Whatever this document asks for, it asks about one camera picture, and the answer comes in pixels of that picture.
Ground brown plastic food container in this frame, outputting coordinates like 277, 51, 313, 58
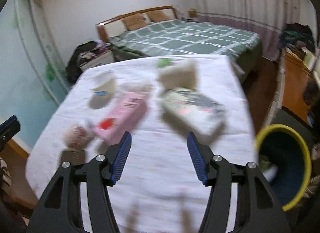
58, 149, 86, 167

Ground white green bottle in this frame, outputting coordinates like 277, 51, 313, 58
63, 124, 94, 150

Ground white leaf print box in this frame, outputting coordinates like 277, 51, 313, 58
160, 88, 227, 145

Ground pink milk carton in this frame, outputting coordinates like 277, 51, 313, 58
93, 92, 147, 146

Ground white paper cup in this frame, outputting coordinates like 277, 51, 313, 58
157, 57, 197, 90

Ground small green cup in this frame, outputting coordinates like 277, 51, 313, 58
157, 58, 172, 68

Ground white tissue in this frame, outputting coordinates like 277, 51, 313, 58
120, 82, 153, 96

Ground yellow rimmed blue trash bin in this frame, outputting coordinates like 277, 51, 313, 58
255, 124, 312, 211

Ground sliding glass wardrobe door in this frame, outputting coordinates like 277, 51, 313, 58
1, 0, 70, 148

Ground white nightstand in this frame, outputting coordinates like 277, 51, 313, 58
79, 50, 115, 72

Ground wooden bed headboard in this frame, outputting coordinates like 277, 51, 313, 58
95, 6, 178, 42

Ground white dotted table cloth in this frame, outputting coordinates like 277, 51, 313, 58
25, 55, 256, 232

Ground left brown pillow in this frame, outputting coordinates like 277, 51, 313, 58
122, 13, 148, 31

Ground brown pillow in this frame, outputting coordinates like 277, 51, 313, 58
146, 10, 170, 22
122, 13, 148, 31

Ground clothes pile on cabinet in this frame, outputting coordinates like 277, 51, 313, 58
277, 22, 316, 54

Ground right brown pillow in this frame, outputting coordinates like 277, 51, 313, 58
146, 10, 170, 22

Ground green checked duvet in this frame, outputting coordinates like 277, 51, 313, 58
110, 20, 261, 61

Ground pink white curtain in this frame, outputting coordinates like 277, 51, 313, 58
188, 0, 317, 59

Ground tissue box on far nightstand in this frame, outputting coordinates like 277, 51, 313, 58
188, 8, 198, 18

